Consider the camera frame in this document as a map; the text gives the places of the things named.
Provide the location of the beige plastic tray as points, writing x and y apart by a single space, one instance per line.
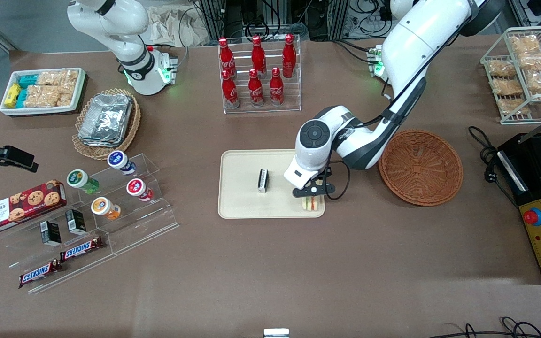
242 197

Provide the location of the brown round wicker basket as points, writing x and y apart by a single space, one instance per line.
421 169

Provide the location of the black machine housing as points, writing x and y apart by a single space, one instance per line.
533 188

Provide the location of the small black carton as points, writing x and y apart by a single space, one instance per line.
76 222
50 233

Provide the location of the yellow snack packet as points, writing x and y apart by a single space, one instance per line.
12 95

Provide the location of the green capped small bottle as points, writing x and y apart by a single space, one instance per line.
79 179

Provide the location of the small white grey device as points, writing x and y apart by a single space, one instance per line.
276 333

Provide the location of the white rectangular snack tray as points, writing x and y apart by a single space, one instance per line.
80 89

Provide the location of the clear rice cracker packet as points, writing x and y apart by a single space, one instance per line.
48 78
66 96
68 77
42 96

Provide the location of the orange capped small bottle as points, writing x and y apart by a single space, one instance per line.
102 206

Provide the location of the triangular sandwich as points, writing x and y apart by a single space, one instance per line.
312 203

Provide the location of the red Walkers cookie box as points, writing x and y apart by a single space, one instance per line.
17 209

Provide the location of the crumpled white cloth bag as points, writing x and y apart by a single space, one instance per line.
167 28

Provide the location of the clear acrylic bottle rack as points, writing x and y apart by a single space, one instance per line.
294 105

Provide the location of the red capped small bottle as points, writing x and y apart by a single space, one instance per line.
136 188

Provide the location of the light oval wicker basket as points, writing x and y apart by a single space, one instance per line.
132 126

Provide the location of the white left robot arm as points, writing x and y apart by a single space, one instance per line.
416 42

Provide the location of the teal snack packet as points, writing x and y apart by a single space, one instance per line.
22 97
28 80

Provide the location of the silver foil tray stack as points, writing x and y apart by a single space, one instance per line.
106 119

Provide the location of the blue capped small bottle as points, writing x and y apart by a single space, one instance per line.
119 160

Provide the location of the black aluminium equipment frame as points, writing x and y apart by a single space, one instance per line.
214 14

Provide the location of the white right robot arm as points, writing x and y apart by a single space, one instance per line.
111 19

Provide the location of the clear acrylic stepped stand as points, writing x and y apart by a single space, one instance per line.
148 220

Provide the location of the red emergency stop button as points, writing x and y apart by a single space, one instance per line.
533 217

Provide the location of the red cola bottle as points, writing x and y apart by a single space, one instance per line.
255 91
276 89
226 58
289 56
258 56
229 91

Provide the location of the Snickers chocolate bar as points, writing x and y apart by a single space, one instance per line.
39 273
81 249

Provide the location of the small black white box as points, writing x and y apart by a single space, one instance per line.
263 180

